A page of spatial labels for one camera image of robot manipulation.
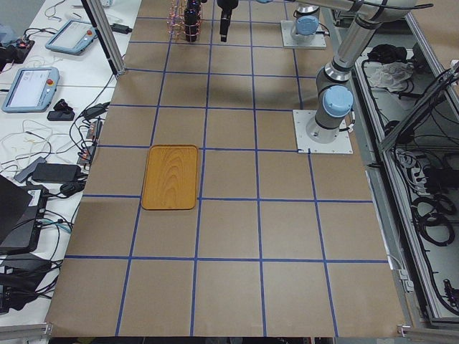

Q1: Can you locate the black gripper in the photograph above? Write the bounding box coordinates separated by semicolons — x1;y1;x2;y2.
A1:
217;0;239;42

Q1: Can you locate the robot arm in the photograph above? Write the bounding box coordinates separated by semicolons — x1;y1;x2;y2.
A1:
290;3;329;43
299;1;417;144

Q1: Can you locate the dark wine bottle in basket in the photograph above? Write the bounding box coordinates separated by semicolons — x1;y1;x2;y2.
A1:
184;0;201;42

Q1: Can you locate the wooden tray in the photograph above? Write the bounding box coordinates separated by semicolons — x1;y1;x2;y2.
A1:
141;145;198;211

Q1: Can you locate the upper teach pendant tablet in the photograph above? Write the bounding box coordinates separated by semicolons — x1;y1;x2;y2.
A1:
45;19;97;55

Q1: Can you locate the teach pendant tablet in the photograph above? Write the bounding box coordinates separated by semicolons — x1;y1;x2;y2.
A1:
45;19;97;55
1;67;60;113

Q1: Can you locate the crumpled white cloth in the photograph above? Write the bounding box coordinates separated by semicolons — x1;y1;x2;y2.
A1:
368;62;414;92

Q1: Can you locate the small black device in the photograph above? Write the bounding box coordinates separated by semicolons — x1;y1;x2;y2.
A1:
47;99;75;121

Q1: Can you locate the lower teach pendant tablet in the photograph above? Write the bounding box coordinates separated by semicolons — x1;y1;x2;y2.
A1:
1;67;60;113

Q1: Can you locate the black power adapter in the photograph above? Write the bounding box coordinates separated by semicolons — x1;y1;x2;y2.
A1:
32;163;80;183

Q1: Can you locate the black laptop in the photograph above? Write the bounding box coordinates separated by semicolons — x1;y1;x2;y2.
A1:
1;176;48;255

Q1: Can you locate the copper wire bottle basket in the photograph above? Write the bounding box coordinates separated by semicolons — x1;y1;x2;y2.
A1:
166;0;202;41

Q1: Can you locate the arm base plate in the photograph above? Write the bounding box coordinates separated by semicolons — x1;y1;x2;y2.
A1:
293;110;353;155
280;19;326;49

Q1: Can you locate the aluminium frame post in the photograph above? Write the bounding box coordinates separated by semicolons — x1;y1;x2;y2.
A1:
81;0;126;78

